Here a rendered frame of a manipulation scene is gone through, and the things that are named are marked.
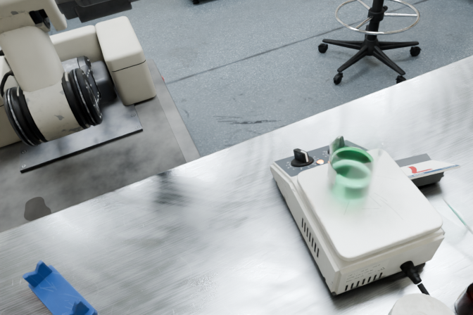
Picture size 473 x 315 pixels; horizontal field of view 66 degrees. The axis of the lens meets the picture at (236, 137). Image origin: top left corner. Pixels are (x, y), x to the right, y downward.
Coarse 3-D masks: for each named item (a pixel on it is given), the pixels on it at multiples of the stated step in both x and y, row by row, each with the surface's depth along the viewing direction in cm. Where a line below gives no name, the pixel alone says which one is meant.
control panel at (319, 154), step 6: (312, 150) 54; (318, 150) 53; (324, 150) 52; (312, 156) 51; (318, 156) 51; (324, 156) 50; (276, 162) 52; (282, 162) 52; (288, 162) 51; (324, 162) 48; (282, 168) 50; (288, 168) 49; (294, 168) 49; (300, 168) 48; (306, 168) 48; (294, 174) 47
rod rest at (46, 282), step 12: (24, 276) 43; (36, 276) 45; (48, 276) 46; (60, 276) 46; (36, 288) 45; (48, 288) 45; (60, 288) 45; (72, 288) 44; (48, 300) 44; (60, 300) 44; (72, 300) 43; (84, 300) 43; (60, 312) 43; (72, 312) 41; (84, 312) 42; (96, 312) 43
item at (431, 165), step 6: (426, 162) 53; (432, 162) 52; (438, 162) 51; (402, 168) 53; (408, 168) 52; (414, 168) 51; (420, 168) 50; (426, 168) 50; (432, 168) 49; (438, 168) 49; (408, 174) 49
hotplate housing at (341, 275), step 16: (288, 176) 47; (288, 192) 47; (304, 208) 43; (304, 224) 44; (320, 240) 40; (416, 240) 38; (432, 240) 38; (320, 256) 41; (336, 256) 38; (368, 256) 38; (384, 256) 38; (400, 256) 38; (416, 256) 40; (432, 256) 42; (336, 272) 37; (352, 272) 37; (368, 272) 39; (384, 272) 40; (416, 272) 39; (336, 288) 40; (352, 288) 41
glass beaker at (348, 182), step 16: (336, 128) 38; (352, 128) 39; (368, 128) 38; (336, 144) 40; (352, 144) 40; (368, 144) 39; (336, 160) 37; (336, 176) 38; (352, 176) 37; (368, 176) 37; (336, 192) 40; (352, 192) 38; (368, 192) 40
